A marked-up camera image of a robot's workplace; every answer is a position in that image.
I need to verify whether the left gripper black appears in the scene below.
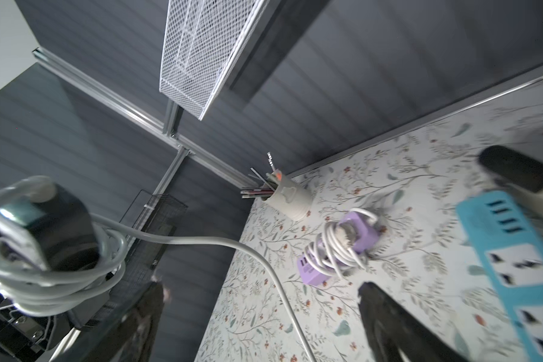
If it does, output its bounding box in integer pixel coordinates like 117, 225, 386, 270
0, 294, 54, 361

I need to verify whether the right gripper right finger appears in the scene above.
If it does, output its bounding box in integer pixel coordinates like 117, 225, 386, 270
358, 282, 466, 361

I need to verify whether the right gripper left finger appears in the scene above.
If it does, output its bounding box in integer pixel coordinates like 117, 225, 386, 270
83, 281, 166, 362

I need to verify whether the white cord of black strip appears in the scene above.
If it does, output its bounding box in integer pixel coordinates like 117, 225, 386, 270
0, 175, 318, 362

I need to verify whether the purple power strip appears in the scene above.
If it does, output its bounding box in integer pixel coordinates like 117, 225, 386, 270
297, 208, 379, 287

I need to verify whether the teal power strip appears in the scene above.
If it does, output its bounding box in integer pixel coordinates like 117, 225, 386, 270
456, 191, 543, 361

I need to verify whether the black power strip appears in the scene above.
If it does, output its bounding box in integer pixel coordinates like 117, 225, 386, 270
0, 185, 99, 272

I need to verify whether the cream pen cup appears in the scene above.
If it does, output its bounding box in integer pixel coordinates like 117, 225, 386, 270
264, 170, 312, 221

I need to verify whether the black wire wall basket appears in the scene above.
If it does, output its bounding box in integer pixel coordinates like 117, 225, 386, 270
117, 189, 189, 291

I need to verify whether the white wire wall basket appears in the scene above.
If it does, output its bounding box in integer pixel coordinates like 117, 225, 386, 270
159, 0, 268, 121

